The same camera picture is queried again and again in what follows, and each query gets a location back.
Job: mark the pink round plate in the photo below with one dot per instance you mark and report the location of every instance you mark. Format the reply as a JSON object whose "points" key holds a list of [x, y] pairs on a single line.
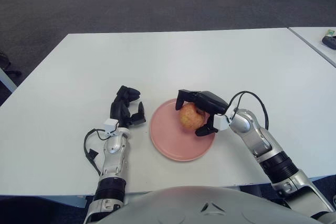
{"points": [[170, 140]]}

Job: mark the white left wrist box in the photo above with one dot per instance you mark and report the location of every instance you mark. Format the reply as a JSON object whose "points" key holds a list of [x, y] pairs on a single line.
{"points": [[111, 123]]}

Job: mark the grey handheld controller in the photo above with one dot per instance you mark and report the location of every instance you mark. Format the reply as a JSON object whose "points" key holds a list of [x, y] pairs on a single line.
{"points": [[330, 42]]}

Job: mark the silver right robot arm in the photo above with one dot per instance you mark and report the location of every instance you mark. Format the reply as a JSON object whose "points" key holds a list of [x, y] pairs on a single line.
{"points": [[262, 142]]}

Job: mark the white table leg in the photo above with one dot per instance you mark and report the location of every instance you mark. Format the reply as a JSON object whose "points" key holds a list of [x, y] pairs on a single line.
{"points": [[6, 79]]}

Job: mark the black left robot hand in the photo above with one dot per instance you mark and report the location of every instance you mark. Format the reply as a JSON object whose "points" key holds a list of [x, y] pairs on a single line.
{"points": [[120, 107]]}

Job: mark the yellow-red apple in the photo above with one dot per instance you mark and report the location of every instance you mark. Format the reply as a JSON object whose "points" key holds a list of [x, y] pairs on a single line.
{"points": [[190, 119]]}

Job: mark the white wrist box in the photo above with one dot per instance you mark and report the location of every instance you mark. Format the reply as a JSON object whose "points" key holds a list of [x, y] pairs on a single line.
{"points": [[111, 123], [220, 123]]}

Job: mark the black chair base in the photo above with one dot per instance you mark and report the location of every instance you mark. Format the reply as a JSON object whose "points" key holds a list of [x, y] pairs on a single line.
{"points": [[6, 64]]}

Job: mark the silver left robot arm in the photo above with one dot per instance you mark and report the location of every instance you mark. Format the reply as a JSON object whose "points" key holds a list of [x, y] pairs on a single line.
{"points": [[113, 153]]}

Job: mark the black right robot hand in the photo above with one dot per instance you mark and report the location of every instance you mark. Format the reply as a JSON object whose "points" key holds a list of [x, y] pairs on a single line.
{"points": [[210, 102]]}

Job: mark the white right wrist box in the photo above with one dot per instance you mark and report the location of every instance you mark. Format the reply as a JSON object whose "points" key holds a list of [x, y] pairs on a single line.
{"points": [[220, 123]]}

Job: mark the grey robot torso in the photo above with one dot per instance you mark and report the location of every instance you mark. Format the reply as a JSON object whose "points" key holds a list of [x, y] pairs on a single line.
{"points": [[183, 205]]}

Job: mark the green packet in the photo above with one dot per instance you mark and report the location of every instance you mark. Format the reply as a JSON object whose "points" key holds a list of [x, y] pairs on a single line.
{"points": [[330, 33]]}

